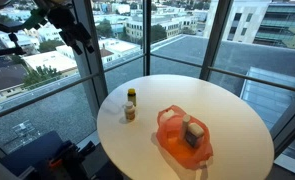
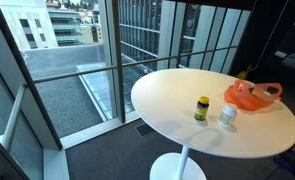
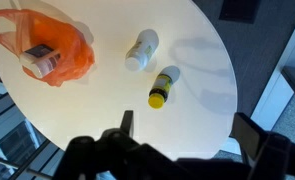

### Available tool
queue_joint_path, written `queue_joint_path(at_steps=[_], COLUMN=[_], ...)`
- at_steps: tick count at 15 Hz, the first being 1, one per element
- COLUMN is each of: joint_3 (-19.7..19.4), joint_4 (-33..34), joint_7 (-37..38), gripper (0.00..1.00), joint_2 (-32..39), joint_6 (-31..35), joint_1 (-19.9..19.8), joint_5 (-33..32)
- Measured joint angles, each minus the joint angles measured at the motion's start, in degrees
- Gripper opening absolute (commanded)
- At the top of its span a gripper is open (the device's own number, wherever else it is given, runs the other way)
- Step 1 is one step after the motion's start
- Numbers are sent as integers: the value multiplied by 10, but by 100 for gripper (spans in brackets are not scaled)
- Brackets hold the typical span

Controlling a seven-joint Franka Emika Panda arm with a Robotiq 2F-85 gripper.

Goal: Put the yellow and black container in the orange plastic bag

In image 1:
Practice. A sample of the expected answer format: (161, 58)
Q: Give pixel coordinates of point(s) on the round white table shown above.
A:
(242, 145)

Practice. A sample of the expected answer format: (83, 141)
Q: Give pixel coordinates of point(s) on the robot arm with green clip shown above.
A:
(37, 18)

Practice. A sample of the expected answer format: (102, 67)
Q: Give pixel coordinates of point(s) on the yellow and black bottle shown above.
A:
(131, 95)

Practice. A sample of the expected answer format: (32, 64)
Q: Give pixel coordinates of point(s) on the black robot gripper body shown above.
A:
(70, 30)

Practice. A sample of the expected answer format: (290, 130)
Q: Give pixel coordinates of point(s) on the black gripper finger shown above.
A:
(76, 48)
(88, 45)

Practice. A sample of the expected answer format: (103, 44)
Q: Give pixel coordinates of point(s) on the blue chair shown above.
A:
(42, 148)

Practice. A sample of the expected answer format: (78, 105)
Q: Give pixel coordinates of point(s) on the dark box with white lid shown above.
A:
(193, 134)

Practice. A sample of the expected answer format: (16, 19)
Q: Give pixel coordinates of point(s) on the white tube in bag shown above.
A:
(184, 126)

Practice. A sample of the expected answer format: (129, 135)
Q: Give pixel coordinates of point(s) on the black and orange equipment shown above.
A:
(66, 163)

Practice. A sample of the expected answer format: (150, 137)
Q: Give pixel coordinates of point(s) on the orange plastic bag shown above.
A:
(169, 123)

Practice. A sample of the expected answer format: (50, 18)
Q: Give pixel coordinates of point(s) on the metal window railing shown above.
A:
(65, 98)

